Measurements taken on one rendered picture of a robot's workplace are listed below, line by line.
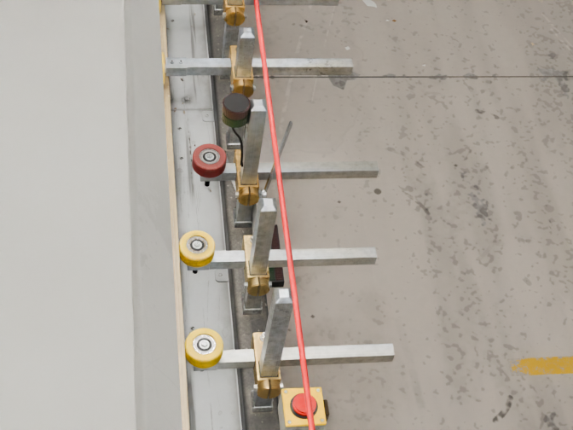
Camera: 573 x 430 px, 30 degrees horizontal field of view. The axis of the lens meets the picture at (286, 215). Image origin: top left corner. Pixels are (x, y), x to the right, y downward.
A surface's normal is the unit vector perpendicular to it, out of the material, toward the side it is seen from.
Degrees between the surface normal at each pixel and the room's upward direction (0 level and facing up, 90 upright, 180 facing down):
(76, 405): 0
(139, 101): 61
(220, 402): 0
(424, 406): 0
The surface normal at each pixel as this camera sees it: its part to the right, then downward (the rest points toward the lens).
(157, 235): 0.92, -0.30
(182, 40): 0.11, -0.58
